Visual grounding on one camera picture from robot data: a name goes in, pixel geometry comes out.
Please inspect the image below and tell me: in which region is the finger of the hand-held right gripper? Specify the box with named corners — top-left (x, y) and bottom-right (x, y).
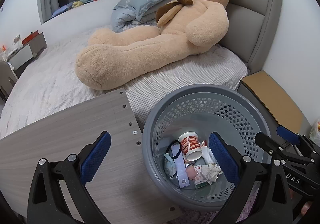
top-left (276, 125), bottom-right (304, 146)
top-left (254, 132), bottom-right (285, 157)

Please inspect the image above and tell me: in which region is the large beige teddy bear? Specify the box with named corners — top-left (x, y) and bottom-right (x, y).
top-left (75, 0), bottom-right (240, 91)

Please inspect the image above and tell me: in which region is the bed with white sheet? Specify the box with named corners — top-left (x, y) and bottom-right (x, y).
top-left (0, 24), bottom-right (248, 137)

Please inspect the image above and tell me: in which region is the brown cardboard box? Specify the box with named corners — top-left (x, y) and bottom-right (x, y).
top-left (241, 70), bottom-right (304, 127)

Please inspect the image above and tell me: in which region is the white paper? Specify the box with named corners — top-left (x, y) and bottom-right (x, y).
top-left (201, 163), bottom-right (223, 184)

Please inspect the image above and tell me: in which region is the red and white paper cup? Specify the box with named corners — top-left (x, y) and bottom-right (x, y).
top-left (178, 132), bottom-right (203, 161)

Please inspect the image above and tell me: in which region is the grey upholstered headboard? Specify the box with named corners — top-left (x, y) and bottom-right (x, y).
top-left (165, 0), bottom-right (283, 75)

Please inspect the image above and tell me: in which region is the person's right hand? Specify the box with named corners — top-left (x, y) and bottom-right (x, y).
top-left (287, 186), bottom-right (314, 217)

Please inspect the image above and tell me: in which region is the black band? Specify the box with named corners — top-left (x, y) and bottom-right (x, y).
top-left (171, 140), bottom-right (185, 160)

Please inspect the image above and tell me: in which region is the folded grey-blue duvet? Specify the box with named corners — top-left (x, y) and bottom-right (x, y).
top-left (110, 6), bottom-right (160, 33)

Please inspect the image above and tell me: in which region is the grey perforated plastic basket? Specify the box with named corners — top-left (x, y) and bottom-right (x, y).
top-left (141, 84), bottom-right (272, 212)

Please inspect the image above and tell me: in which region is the light blue wipes packet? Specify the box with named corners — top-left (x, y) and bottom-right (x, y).
top-left (164, 153), bottom-right (177, 177)

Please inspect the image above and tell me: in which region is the red box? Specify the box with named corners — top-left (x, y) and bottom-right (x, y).
top-left (21, 31), bottom-right (39, 44)

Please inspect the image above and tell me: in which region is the lavender box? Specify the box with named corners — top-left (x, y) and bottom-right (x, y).
top-left (176, 155), bottom-right (190, 188)

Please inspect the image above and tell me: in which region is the white drawer desk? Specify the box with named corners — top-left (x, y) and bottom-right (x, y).
top-left (5, 32), bottom-right (47, 70)

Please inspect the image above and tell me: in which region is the blue cushion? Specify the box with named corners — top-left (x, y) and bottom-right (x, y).
top-left (51, 2), bottom-right (75, 18)

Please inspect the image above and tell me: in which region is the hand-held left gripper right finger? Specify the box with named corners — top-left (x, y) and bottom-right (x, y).
top-left (209, 132), bottom-right (293, 224)

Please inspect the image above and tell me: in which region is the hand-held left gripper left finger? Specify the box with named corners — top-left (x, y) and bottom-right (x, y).
top-left (27, 131), bottom-right (112, 224)

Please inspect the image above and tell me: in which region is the purple rug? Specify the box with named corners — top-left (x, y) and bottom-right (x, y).
top-left (179, 181), bottom-right (262, 224)

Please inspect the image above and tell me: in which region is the green and white box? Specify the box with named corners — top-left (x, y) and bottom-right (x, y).
top-left (194, 164), bottom-right (208, 189)

